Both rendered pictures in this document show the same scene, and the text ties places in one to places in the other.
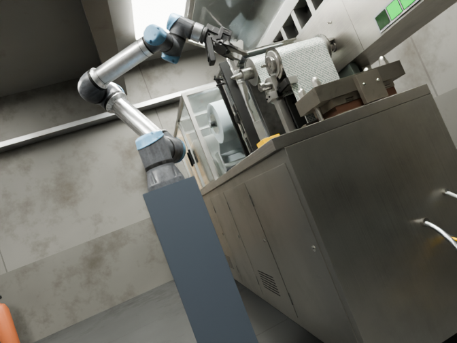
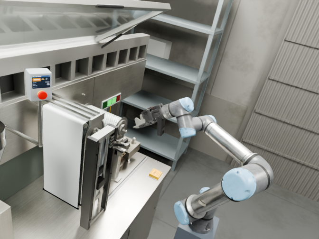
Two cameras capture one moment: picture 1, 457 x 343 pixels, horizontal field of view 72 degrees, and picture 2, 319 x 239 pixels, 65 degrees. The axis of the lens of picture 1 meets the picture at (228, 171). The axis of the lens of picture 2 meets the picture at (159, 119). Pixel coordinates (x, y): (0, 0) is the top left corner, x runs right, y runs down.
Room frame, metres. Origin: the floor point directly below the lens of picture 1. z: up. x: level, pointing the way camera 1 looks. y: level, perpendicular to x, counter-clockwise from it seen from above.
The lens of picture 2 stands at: (2.30, 0.53, 2.03)
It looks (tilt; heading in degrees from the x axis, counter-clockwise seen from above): 27 degrees down; 214
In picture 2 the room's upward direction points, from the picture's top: 13 degrees clockwise
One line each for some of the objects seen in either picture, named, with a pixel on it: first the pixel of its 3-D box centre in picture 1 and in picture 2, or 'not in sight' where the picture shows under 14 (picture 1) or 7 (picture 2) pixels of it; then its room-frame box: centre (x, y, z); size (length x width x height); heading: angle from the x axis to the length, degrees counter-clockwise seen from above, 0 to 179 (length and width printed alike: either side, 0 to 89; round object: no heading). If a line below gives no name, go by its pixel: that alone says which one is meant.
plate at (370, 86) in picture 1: (370, 86); not in sight; (1.15, -0.60, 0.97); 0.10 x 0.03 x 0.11; 105
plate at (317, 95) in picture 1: (349, 88); (110, 140); (1.23, -0.56, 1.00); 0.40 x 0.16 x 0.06; 105
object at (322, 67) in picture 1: (314, 79); not in sight; (1.33, -0.49, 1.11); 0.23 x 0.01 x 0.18; 105
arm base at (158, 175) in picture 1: (163, 175); (201, 216); (1.24, 0.25, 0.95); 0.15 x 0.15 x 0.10
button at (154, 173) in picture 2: (268, 141); (155, 173); (1.15, -0.18, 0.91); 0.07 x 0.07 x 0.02; 15
